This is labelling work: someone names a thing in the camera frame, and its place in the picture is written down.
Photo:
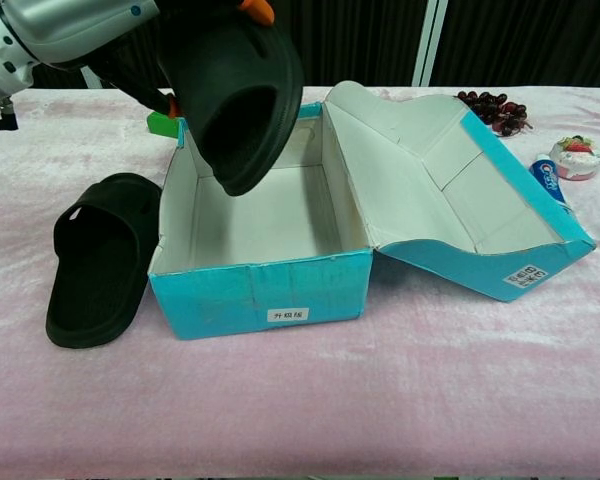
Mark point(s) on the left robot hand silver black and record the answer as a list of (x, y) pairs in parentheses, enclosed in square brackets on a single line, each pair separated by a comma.
[(80, 25)]

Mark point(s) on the black rubber slipper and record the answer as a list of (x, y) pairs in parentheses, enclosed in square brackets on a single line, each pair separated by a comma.
[(100, 260), (240, 100)]

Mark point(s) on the teal cardboard shoe box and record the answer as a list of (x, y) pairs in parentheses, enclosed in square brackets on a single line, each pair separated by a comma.
[(280, 300)]

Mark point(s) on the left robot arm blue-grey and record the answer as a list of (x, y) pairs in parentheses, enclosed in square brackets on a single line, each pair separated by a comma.
[(0, 55)]

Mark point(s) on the black curtain panel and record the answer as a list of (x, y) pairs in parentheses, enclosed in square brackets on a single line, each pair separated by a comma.
[(360, 45), (55, 77), (530, 45)]

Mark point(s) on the green toy building block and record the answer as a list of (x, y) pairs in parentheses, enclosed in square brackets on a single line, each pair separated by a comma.
[(162, 125)]

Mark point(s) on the dark red grape bunch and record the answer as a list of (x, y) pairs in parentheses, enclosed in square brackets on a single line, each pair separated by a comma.
[(495, 110)]

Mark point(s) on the pink plush tablecloth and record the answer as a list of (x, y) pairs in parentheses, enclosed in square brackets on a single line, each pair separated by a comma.
[(300, 400)]

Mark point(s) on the blue white toothpaste tube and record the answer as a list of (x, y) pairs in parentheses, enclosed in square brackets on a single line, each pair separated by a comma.
[(547, 177)]

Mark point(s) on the pink toy cake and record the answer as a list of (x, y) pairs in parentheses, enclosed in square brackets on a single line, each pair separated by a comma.
[(577, 157)]

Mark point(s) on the grey metal screen post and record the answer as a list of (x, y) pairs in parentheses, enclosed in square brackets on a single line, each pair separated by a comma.
[(91, 79), (429, 45)]

